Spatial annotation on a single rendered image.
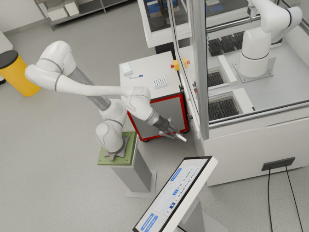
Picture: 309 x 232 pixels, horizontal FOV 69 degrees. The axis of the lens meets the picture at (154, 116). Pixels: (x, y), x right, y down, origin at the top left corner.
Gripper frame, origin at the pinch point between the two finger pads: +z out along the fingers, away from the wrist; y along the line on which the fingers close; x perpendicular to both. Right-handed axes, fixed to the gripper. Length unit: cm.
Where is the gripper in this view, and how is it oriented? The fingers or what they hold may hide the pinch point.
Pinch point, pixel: (181, 137)
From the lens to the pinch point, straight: 143.6
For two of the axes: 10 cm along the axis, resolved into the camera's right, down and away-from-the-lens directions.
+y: 5.8, -8.2, -0.2
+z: 7.8, 5.5, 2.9
